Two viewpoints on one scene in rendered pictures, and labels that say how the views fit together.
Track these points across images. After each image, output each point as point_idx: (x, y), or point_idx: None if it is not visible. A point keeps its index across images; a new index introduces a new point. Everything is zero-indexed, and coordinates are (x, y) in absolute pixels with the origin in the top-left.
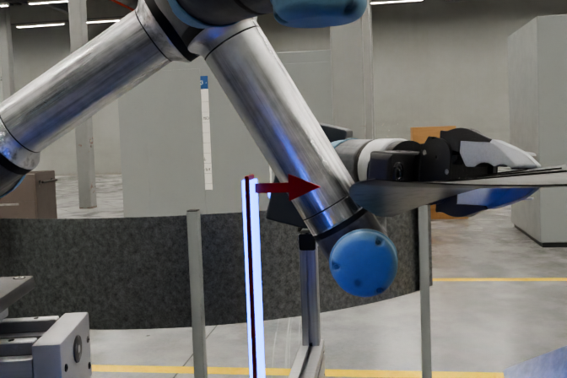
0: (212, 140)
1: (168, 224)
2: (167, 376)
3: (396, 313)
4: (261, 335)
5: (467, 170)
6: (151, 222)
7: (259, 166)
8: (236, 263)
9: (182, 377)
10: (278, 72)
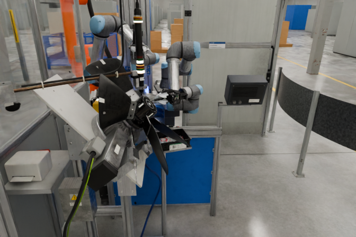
0: None
1: (310, 92)
2: (350, 151)
3: None
4: None
5: (169, 97)
6: (306, 90)
7: None
8: (327, 115)
9: (354, 154)
10: (170, 70)
